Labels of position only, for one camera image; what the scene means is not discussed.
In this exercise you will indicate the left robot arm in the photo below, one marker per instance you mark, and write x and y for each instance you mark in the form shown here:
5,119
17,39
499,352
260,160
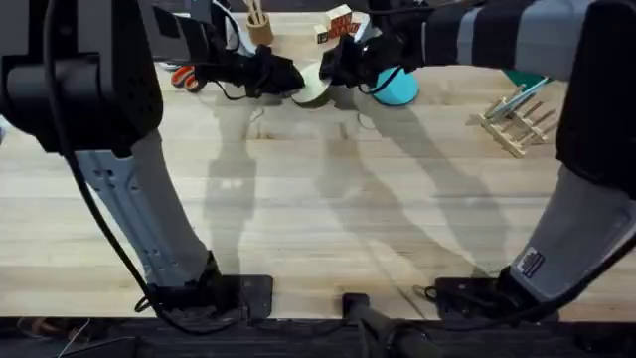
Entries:
144,214

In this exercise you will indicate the black mounting rail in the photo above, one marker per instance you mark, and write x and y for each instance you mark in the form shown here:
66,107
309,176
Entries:
248,340

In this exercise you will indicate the black camera stand pole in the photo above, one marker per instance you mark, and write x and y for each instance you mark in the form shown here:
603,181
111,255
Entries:
377,323

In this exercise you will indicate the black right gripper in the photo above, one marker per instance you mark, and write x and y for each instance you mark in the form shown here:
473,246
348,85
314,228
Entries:
390,52

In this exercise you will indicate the box of toy blocks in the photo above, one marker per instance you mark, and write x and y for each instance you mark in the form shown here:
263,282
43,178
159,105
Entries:
339,22

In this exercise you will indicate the blue round plate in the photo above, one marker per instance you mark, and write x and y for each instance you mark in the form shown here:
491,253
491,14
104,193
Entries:
400,89

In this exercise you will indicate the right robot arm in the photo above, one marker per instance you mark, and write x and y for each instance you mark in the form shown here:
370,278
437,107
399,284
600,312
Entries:
581,233

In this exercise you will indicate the wooden utensil cup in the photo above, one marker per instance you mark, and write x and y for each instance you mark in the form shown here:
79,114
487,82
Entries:
261,30

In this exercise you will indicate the light blue plate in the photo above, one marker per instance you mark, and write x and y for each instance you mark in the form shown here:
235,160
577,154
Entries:
519,98

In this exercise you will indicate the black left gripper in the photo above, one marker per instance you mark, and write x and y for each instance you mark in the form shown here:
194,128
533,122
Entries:
233,69

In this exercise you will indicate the cream round plate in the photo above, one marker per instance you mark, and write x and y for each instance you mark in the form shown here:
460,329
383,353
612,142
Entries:
312,87

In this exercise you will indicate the wooden peg dish rack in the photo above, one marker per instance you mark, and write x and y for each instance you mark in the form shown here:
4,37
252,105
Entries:
517,134

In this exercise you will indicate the green board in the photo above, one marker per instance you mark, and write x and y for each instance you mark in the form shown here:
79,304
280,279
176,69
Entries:
522,78

